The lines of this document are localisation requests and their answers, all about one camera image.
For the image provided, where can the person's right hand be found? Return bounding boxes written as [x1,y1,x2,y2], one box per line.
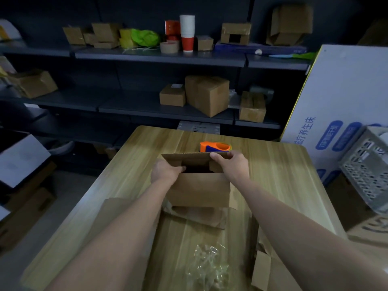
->
[209,150,251,187]

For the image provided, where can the person's left hand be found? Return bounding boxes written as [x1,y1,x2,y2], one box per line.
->
[150,159,186,187]

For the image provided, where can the brown cardboard box long flaps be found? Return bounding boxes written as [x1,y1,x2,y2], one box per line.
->
[161,151,232,208]

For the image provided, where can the brown cardboard box white label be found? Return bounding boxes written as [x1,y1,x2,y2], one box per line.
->
[162,200,228,230]

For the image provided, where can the cardboard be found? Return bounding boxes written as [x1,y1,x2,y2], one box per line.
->
[88,198,161,291]
[250,221,304,291]

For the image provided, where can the clear tape wad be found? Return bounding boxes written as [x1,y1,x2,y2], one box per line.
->
[185,242,231,291]

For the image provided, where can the white plastic crate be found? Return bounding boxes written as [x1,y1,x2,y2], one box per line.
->
[339,125,388,215]

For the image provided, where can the person's right forearm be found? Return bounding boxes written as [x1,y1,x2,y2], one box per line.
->
[233,175,388,291]

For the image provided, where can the person's left forearm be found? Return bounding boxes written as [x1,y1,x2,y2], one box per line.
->
[45,178,179,291]

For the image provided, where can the small brown shelf box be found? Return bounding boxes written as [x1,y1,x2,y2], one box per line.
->
[197,35,214,52]

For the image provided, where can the open brown shelf box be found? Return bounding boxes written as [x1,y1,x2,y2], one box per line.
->
[266,4,314,46]
[220,22,252,46]

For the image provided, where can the orange blue yellow tape roll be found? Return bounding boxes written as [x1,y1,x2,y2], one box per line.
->
[199,141,232,154]

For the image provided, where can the small sealed brown carton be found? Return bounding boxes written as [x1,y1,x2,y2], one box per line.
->
[238,91,267,123]

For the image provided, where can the small dim brown carton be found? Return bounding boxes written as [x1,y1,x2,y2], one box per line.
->
[94,143,119,160]

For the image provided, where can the large sealed brown carton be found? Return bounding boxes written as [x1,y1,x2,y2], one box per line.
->
[185,75,230,118]

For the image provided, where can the small carton with white label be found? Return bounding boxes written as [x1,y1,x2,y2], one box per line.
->
[159,84,186,107]

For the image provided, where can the grey wrapped item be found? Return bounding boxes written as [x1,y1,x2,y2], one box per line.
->
[248,85,275,102]

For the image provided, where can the dark metal shelf unit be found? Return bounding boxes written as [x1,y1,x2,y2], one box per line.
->
[0,0,313,176]

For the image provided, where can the white plastic bag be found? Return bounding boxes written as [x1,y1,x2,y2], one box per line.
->
[48,141,75,156]

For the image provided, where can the green blue plastic utensil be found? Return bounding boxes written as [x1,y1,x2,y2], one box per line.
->
[269,51,318,60]

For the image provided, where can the large white printed carton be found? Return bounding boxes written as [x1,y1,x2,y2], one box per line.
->
[280,44,388,187]

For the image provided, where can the red white paper cup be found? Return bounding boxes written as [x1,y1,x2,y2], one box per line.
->
[179,15,196,53]

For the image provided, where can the dim brown flattened carton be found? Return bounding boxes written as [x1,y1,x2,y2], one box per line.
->
[0,162,57,252]

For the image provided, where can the large brown carton black logo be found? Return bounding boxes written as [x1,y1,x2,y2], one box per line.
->
[326,174,388,270]

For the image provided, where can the red printed carton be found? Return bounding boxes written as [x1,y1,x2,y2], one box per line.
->
[164,20,181,41]

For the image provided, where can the tilted brown shelf carton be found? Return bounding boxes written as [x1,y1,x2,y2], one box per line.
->
[92,22,122,43]

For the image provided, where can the brown carton with black print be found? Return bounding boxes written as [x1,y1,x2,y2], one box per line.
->
[6,69,58,99]

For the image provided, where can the dim brown shelf carton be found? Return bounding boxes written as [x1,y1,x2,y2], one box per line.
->
[63,26,87,46]

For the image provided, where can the white yellow plastic packet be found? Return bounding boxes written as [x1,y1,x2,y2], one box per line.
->
[0,18,22,41]
[0,56,17,78]

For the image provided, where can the large dim brown carton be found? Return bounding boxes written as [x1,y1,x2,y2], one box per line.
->
[357,19,388,46]

